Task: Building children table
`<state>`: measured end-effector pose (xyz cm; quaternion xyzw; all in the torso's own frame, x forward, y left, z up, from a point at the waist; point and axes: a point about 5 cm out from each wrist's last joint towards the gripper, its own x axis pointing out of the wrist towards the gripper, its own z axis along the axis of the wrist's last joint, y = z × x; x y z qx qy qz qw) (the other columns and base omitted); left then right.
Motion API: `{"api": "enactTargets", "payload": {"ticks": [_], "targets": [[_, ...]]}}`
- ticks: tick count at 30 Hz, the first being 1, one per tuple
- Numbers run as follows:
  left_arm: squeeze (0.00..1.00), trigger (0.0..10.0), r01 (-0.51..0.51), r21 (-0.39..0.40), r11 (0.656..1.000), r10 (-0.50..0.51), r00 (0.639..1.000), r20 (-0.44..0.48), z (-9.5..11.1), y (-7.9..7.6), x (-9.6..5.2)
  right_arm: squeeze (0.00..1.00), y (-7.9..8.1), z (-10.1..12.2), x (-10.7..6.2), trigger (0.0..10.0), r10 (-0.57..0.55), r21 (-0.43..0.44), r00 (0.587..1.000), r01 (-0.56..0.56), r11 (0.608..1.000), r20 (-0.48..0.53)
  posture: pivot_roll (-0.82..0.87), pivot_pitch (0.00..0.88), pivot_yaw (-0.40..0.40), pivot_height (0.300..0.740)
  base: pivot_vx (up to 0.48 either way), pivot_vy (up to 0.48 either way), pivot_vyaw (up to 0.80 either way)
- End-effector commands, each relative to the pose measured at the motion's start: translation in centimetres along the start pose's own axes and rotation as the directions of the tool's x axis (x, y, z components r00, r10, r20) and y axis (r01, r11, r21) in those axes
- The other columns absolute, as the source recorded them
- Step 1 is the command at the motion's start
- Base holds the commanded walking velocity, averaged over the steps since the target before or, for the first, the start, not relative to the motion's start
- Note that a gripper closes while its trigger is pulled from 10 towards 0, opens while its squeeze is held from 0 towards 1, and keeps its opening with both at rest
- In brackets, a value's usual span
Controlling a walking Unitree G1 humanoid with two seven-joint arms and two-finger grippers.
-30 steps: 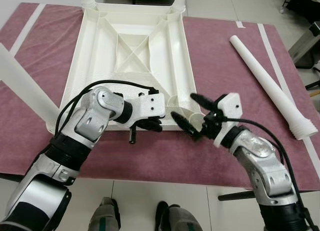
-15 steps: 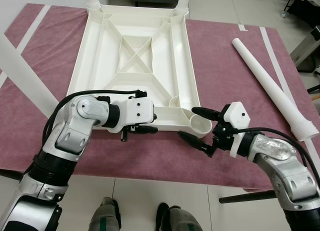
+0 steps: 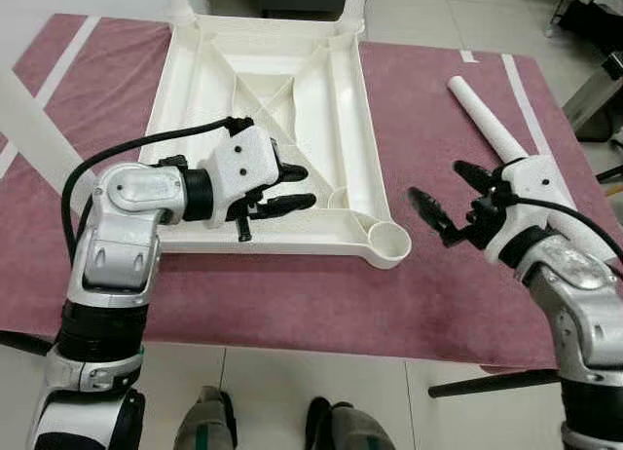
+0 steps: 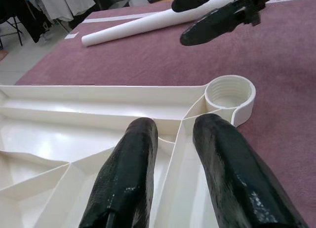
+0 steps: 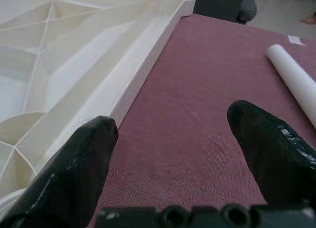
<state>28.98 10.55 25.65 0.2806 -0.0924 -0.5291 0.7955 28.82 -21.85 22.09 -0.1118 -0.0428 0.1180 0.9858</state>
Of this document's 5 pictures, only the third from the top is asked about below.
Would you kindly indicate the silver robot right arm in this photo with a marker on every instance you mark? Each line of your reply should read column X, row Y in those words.
column 584, row 304

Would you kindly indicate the white plastic table leg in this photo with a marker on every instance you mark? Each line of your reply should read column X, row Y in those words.
column 487, row 119
column 39, row 129
column 180, row 2
column 355, row 7

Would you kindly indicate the mauve cloth with white stripes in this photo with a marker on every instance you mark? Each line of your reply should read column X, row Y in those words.
column 292, row 314

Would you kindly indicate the steel pedal trash bin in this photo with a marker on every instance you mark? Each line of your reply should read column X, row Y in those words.
column 596, row 94

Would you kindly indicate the grey robot right foot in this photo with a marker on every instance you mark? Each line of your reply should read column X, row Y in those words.
column 352, row 431

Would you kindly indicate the grey robot left foot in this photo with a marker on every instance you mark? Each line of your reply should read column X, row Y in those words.
column 206, row 423

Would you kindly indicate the light wooden table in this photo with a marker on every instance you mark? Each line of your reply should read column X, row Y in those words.
column 610, row 172

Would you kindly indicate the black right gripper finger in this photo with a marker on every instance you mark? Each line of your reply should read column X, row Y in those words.
column 431, row 218
column 475, row 175

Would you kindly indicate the small white tape patch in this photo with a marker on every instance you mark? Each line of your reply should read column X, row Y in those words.
column 467, row 56

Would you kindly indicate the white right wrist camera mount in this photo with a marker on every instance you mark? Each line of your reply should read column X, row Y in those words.
column 535, row 187

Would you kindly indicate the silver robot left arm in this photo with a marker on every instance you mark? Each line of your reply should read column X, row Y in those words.
column 117, row 265

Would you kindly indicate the grey robot foot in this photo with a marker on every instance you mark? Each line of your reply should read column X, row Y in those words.
column 352, row 431
column 206, row 423

